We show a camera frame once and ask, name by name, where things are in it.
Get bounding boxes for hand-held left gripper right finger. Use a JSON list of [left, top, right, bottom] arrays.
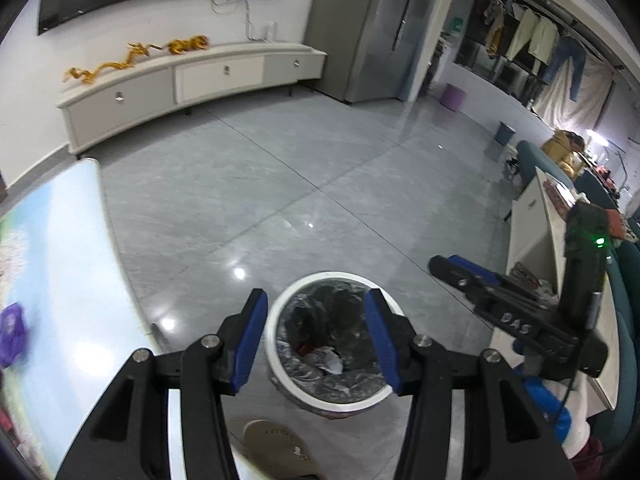
[[364, 287, 578, 480]]

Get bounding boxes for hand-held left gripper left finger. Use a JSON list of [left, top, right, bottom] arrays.
[[55, 287, 271, 480]]

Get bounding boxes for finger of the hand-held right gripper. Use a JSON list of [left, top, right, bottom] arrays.
[[449, 255, 551, 306], [429, 255, 496, 306]]

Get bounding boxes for white round trash bin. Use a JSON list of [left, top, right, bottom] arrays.
[[264, 271, 408, 413]]

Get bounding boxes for black trash bag liner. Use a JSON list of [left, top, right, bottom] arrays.
[[275, 281, 393, 403]]

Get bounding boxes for person's right hand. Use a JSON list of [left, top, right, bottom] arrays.
[[520, 367, 573, 443]]

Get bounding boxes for white crumpled paper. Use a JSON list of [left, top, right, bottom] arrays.
[[305, 347, 347, 376]]

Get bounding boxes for white coffee table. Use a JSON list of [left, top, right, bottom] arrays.
[[505, 165, 621, 411]]

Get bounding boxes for beige slipper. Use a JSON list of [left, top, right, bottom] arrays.
[[227, 419, 326, 480]]

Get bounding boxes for yellow jacket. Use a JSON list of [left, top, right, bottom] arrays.
[[542, 130, 586, 176]]

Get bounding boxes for purple stool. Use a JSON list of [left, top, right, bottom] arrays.
[[440, 83, 465, 112]]

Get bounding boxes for white hanging sheet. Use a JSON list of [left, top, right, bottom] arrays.
[[532, 52, 616, 131]]

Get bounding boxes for blue jeans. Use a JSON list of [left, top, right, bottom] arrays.
[[542, 35, 586, 102]]

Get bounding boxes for white hanging shirt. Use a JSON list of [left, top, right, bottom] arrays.
[[505, 7, 541, 61], [527, 17, 560, 73]]

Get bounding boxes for purple wrapper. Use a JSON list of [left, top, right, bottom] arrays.
[[0, 302, 28, 368]]

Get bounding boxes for grey refrigerator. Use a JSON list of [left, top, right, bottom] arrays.
[[302, 0, 446, 106]]

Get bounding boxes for white television cabinet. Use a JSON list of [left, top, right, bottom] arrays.
[[55, 40, 328, 156]]

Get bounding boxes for hanging clothes on rack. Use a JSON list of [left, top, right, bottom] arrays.
[[475, 0, 618, 131]]

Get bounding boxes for short golden dragon figure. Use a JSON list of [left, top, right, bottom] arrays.
[[167, 35, 210, 56]]

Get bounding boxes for long golden dragon figure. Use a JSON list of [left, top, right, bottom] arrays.
[[62, 42, 163, 86]]

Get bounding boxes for white cable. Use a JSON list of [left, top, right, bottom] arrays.
[[207, 0, 278, 43]]

